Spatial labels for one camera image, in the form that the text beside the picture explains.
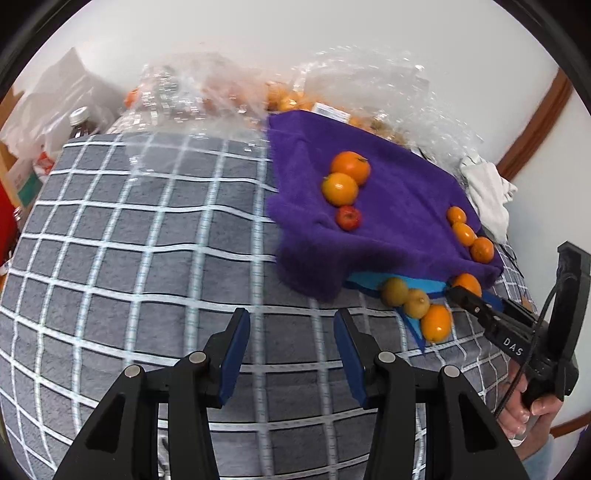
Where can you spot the clear plastic bag of oranges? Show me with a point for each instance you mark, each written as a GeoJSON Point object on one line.
{"type": "Point", "coordinates": [286, 99]}

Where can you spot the purple towel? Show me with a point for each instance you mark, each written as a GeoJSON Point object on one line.
{"type": "Point", "coordinates": [406, 194]}

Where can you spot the small red fruit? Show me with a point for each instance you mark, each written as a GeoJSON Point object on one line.
{"type": "Point", "coordinates": [348, 218]}

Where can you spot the person's right hand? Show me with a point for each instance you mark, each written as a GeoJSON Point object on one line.
{"type": "Point", "coordinates": [521, 415]}

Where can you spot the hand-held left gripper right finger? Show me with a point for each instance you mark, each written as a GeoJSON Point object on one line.
{"type": "Point", "coordinates": [351, 360]}

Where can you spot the small green fruit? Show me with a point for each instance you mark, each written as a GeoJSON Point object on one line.
{"type": "Point", "coordinates": [417, 303]}
{"type": "Point", "coordinates": [395, 290]}

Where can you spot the brown baseboard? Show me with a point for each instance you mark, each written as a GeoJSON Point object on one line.
{"type": "Point", "coordinates": [575, 422]}

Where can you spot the printed carton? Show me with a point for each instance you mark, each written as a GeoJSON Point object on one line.
{"type": "Point", "coordinates": [27, 177]}

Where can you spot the cardboard box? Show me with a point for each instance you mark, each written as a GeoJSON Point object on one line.
{"type": "Point", "coordinates": [5, 157]}

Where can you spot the blue mat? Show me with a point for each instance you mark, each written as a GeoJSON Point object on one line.
{"type": "Point", "coordinates": [418, 281]}

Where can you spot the red gift bag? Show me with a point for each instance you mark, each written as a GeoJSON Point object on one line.
{"type": "Point", "coordinates": [7, 207]}

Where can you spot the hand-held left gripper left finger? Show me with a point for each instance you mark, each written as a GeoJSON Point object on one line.
{"type": "Point", "coordinates": [233, 355]}

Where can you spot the small orange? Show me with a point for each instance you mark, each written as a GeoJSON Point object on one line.
{"type": "Point", "coordinates": [436, 323]}
{"type": "Point", "coordinates": [468, 282]}
{"type": "Point", "coordinates": [464, 233]}
{"type": "Point", "coordinates": [482, 249]}
{"type": "Point", "coordinates": [456, 215]}

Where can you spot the white plastic bag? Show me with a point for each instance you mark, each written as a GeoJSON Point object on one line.
{"type": "Point", "coordinates": [60, 87]}

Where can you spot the large orange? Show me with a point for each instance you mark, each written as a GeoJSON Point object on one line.
{"type": "Point", "coordinates": [351, 167]}
{"type": "Point", "coordinates": [340, 188]}

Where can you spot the white cloth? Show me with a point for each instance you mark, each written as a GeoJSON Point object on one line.
{"type": "Point", "coordinates": [489, 189]}

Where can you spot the crumpled clear plastic bag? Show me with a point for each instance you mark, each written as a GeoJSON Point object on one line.
{"type": "Point", "coordinates": [392, 78]}

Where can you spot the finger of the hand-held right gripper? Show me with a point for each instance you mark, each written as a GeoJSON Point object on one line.
{"type": "Point", "coordinates": [512, 311]}
{"type": "Point", "coordinates": [473, 307]}

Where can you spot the person's right forearm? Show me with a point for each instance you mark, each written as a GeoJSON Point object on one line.
{"type": "Point", "coordinates": [540, 461]}

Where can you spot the bottle with dark cap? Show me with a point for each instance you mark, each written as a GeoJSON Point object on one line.
{"type": "Point", "coordinates": [83, 122]}

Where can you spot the grey checkered blanket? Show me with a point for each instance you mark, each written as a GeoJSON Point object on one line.
{"type": "Point", "coordinates": [138, 258]}

